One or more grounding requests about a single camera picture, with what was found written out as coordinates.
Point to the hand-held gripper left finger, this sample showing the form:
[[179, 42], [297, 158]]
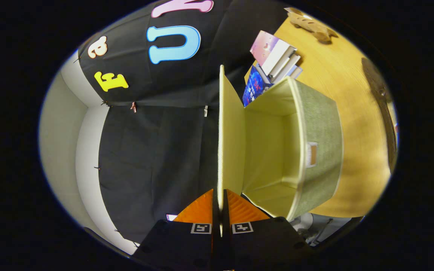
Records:
[[187, 248]]

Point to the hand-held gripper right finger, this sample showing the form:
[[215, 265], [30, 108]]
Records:
[[262, 248]]

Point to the green fabric storage box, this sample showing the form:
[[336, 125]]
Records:
[[322, 124]]

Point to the brown fuzzy shoe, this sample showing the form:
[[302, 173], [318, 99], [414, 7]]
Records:
[[381, 109]]

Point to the light blue cover book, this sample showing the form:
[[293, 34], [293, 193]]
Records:
[[295, 72]]

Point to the grey cover book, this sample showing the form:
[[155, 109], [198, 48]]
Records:
[[290, 64]]

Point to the pink cover book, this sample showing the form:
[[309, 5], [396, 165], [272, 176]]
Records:
[[268, 47]]

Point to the tan plush toy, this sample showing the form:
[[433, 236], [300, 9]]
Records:
[[311, 25]]

